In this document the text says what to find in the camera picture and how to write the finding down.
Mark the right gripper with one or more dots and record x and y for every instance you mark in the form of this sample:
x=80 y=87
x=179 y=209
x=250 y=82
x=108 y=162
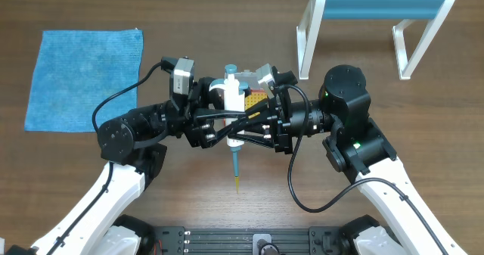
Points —
x=281 y=130

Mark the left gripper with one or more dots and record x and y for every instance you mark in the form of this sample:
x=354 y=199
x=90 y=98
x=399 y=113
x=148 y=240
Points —
x=196 y=132

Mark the white pipette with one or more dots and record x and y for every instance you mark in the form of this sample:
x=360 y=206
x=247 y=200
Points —
x=233 y=98

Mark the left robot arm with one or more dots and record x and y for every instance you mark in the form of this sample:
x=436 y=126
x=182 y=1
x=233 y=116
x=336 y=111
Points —
x=117 y=134

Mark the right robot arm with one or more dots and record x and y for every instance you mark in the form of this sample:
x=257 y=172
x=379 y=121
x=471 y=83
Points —
x=346 y=92

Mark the red and yellow tip box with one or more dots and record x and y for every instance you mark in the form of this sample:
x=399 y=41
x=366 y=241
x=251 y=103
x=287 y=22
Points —
x=254 y=100

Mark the blue cloth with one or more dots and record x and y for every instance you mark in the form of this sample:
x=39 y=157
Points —
x=79 y=81

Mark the white and blue stand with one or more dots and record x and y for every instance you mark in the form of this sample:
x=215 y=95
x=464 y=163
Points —
x=378 y=4

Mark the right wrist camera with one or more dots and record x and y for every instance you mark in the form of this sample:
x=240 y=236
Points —
x=265 y=78

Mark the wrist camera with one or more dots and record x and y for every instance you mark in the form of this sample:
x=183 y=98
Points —
x=265 y=78
x=182 y=77

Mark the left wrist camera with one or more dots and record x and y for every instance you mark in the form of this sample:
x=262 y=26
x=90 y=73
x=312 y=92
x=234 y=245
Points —
x=182 y=77

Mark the mounting rail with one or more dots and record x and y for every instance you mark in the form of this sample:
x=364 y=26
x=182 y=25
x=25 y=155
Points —
x=242 y=241

